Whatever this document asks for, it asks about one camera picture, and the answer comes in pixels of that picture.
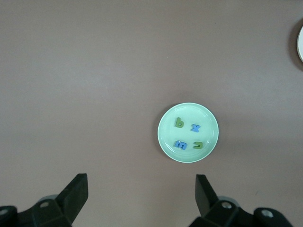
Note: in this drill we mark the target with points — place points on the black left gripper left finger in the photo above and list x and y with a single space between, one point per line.
59 208

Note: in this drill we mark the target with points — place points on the green letter n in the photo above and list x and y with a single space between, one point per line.
200 146

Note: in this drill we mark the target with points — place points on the blue letter x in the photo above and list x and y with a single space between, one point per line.
195 128

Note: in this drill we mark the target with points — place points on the green plate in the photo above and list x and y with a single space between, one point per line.
187 153

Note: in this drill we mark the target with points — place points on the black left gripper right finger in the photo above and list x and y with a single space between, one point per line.
222 210

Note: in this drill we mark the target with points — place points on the blue letter m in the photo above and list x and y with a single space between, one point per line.
180 144

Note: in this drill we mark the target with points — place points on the green letter q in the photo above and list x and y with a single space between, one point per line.
177 123

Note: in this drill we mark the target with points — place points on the beige plate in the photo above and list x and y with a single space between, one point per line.
300 45

